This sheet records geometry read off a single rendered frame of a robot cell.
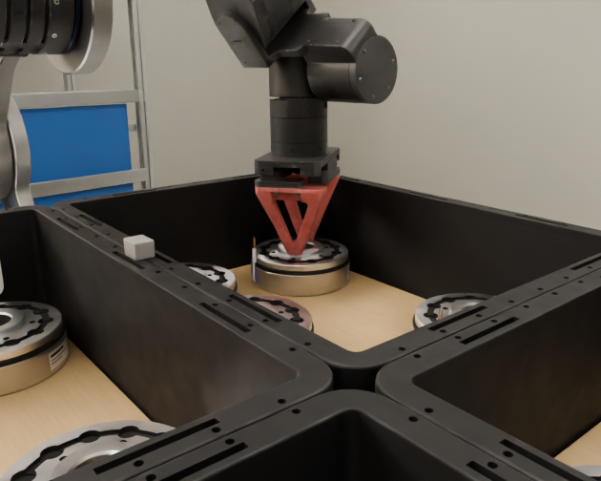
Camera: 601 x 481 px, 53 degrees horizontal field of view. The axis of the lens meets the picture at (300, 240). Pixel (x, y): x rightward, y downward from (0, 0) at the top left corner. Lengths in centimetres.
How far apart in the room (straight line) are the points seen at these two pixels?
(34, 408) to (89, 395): 4
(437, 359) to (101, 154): 232
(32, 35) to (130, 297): 55
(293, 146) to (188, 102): 321
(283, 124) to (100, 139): 198
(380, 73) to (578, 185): 289
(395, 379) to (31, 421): 26
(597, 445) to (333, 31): 36
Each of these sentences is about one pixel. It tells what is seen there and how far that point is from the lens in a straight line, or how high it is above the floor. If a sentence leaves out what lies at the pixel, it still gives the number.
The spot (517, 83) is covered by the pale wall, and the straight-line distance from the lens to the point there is 349.
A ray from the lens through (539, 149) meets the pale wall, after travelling 345.
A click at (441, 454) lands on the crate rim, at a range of 21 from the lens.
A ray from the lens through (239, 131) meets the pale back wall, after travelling 403.
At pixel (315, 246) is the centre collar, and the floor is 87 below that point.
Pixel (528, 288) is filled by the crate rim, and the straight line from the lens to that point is 36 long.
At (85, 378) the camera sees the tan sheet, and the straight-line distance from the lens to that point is 48.
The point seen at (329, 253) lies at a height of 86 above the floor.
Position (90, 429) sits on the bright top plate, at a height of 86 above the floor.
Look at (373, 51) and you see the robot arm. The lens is 53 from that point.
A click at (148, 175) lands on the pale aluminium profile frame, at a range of 264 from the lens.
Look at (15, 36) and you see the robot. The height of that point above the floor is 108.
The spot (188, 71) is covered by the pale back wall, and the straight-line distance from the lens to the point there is 378.
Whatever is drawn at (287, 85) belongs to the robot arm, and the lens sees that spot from 58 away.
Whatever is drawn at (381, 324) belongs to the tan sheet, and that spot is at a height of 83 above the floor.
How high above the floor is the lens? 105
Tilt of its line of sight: 17 degrees down
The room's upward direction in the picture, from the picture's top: straight up
